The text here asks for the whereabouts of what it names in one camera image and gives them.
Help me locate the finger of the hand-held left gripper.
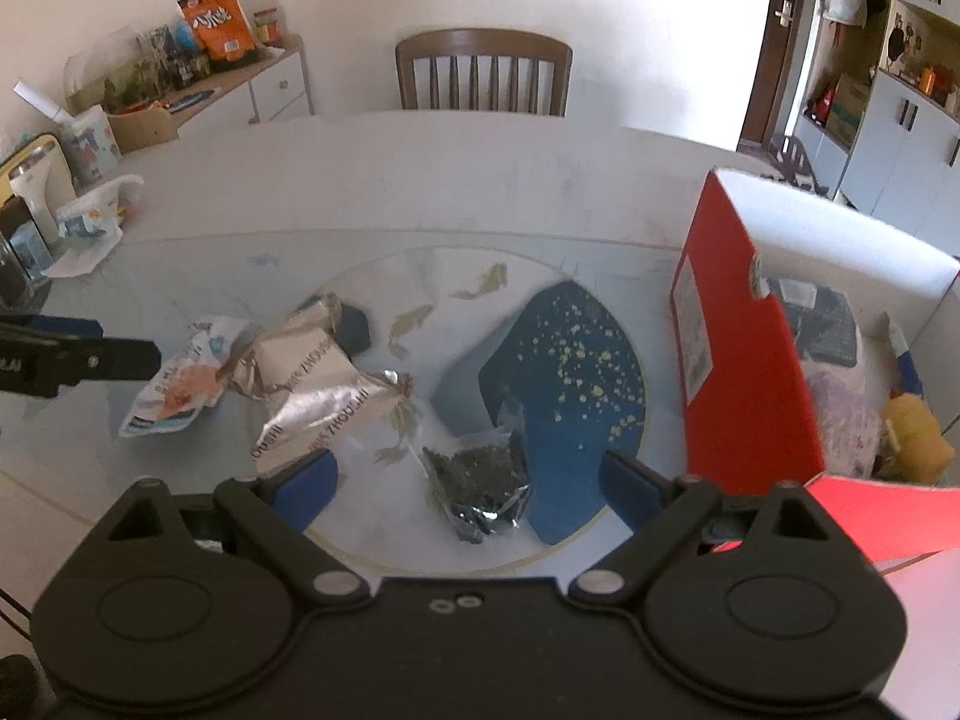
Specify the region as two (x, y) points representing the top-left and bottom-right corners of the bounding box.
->
(46, 337), (162, 397)
(0, 313), (104, 343)

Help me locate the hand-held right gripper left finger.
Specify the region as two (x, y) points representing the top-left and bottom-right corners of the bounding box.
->
(105, 448), (372, 601)

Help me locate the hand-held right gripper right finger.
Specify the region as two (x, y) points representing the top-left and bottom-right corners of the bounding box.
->
(568, 450), (860, 605)

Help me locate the white printed snack packet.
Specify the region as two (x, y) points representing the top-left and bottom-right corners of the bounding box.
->
(118, 315), (252, 437)

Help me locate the silver foil wrapper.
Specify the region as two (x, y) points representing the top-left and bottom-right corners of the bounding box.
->
(225, 296), (415, 475)

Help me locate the clear bag of dark bits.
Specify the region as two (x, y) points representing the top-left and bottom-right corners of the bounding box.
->
(421, 390), (535, 542)

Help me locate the red cardboard box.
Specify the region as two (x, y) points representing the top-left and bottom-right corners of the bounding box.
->
(670, 167), (960, 578)

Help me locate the pink printed packet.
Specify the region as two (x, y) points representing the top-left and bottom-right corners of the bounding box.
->
(799, 360), (890, 477)

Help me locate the white desktop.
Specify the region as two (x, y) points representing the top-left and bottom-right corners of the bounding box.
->
(0, 111), (848, 616)

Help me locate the dark jar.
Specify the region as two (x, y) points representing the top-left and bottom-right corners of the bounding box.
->
(0, 202), (53, 301)

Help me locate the white plastic bag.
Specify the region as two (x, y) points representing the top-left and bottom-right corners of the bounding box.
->
(37, 174), (145, 280)

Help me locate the yellow and white appliance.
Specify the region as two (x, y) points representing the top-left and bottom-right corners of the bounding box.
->
(0, 133), (76, 245)

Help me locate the small dark blue pouch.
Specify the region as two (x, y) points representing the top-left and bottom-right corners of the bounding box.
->
(336, 302), (374, 355)

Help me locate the printed paper container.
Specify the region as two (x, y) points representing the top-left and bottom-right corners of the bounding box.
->
(60, 105), (122, 181)

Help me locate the open cardboard tray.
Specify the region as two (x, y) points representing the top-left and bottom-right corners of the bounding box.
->
(109, 101), (181, 153)

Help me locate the black and white packet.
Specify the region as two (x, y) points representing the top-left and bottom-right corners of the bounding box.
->
(765, 277), (863, 368)

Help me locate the clear bag of packets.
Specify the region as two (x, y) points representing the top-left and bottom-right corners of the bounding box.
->
(64, 22), (211, 113)

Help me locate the yellow soft item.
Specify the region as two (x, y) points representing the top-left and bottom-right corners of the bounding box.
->
(877, 394), (957, 485)

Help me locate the white side cabinet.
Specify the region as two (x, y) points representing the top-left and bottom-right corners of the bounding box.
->
(105, 34), (314, 155)

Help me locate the orange snack bag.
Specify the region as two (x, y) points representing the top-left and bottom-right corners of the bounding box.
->
(178, 0), (260, 65)

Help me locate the brown door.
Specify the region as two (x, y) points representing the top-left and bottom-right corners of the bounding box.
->
(737, 0), (812, 147)

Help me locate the brown wooden slatted chair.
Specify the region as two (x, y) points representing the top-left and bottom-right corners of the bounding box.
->
(395, 28), (573, 118)

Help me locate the white wooden wall cabinet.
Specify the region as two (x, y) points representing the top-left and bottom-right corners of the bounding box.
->
(787, 0), (960, 241)

